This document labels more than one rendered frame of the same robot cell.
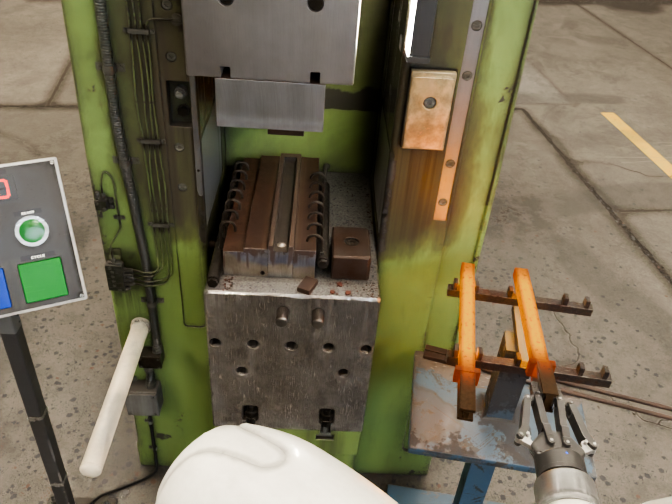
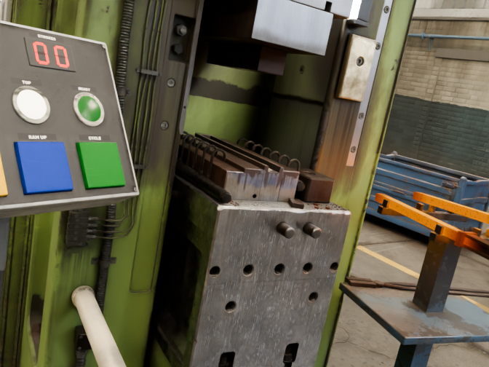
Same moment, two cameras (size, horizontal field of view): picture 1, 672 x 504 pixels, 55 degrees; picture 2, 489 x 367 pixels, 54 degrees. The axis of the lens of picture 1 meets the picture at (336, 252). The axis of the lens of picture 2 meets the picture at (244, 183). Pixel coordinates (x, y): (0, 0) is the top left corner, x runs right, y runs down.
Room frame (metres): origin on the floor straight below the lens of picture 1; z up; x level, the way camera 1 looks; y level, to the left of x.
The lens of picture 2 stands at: (0.15, 0.70, 1.18)
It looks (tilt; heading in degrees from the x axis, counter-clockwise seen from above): 12 degrees down; 332
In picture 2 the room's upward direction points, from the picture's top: 11 degrees clockwise
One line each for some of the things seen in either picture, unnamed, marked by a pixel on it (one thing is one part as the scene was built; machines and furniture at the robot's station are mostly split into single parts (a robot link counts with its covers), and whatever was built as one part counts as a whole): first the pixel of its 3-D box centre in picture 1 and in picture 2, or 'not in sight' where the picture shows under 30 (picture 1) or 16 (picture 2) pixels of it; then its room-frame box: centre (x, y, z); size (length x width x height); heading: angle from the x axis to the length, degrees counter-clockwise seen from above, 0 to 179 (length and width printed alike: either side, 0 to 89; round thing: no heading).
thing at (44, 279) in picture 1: (43, 279); (100, 165); (0.93, 0.55, 1.01); 0.07 x 0.05 x 0.07; 118
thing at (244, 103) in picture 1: (277, 65); (248, 25); (1.32, 0.15, 1.32); 0.42 x 0.20 x 0.10; 3
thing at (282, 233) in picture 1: (286, 197); (233, 150); (1.32, 0.13, 0.99); 0.42 x 0.05 x 0.01; 3
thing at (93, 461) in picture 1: (118, 391); (105, 349); (1.00, 0.48, 0.62); 0.44 x 0.05 x 0.05; 3
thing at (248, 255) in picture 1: (276, 209); (223, 162); (1.32, 0.15, 0.96); 0.42 x 0.20 x 0.09; 3
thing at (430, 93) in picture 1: (427, 110); (356, 68); (1.26, -0.17, 1.27); 0.09 x 0.02 x 0.17; 93
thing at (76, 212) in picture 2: (120, 275); (81, 227); (1.21, 0.52, 0.80); 0.06 x 0.03 x 0.14; 93
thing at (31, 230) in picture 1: (32, 230); (89, 108); (0.97, 0.57, 1.09); 0.05 x 0.03 x 0.04; 93
